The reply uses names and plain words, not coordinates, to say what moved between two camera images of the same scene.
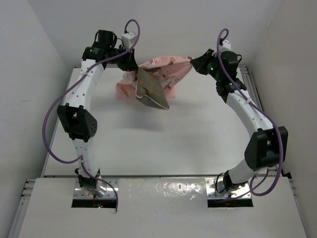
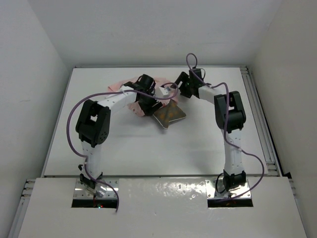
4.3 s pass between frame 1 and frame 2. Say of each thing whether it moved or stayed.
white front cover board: stayed
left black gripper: moved
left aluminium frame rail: stayed
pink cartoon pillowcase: moved
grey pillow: moved
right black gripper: moved
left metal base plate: stayed
